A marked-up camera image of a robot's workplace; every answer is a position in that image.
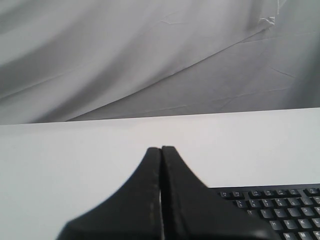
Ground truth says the grey backdrop cloth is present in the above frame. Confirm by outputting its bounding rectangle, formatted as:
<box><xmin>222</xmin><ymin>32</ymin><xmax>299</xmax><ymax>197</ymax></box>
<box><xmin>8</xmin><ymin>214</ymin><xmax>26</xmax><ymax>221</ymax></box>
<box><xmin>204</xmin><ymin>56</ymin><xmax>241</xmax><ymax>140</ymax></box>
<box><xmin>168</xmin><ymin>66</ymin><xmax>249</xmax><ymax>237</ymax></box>
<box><xmin>0</xmin><ymin>0</ymin><xmax>320</xmax><ymax>125</ymax></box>

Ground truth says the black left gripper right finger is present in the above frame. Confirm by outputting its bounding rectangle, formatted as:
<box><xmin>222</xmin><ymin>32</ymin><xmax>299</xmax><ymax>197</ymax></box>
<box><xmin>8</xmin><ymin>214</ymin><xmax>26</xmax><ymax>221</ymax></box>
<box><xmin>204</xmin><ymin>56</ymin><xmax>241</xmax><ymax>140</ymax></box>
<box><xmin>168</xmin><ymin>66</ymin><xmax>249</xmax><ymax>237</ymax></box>
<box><xmin>160</xmin><ymin>146</ymin><xmax>280</xmax><ymax>240</ymax></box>

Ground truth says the black acer keyboard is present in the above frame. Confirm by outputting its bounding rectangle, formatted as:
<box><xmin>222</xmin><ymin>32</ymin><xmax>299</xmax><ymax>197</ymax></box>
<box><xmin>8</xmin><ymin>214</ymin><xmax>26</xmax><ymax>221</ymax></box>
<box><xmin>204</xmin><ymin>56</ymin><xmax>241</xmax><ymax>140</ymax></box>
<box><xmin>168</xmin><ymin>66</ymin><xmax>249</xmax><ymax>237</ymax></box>
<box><xmin>211</xmin><ymin>183</ymin><xmax>320</xmax><ymax>240</ymax></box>

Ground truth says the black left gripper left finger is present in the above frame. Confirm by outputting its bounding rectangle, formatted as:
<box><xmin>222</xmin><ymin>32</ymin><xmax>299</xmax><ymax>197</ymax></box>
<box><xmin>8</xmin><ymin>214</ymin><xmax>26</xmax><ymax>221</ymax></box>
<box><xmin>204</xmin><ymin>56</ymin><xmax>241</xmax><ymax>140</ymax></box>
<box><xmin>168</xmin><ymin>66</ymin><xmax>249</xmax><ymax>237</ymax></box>
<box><xmin>57</xmin><ymin>147</ymin><xmax>162</xmax><ymax>240</ymax></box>

